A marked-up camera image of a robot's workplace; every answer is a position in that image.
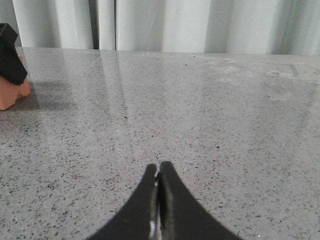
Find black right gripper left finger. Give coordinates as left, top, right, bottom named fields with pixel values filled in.
left=89, top=164, right=158, bottom=240

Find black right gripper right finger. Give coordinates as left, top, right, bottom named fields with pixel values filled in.
left=158, top=161, right=240, bottom=240

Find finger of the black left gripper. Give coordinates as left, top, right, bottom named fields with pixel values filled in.
left=0, top=23, right=27, bottom=86

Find orange foam block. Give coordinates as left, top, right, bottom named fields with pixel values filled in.
left=0, top=56, right=31, bottom=110

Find pale green curtain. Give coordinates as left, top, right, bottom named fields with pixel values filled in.
left=0, top=0, right=320, bottom=55

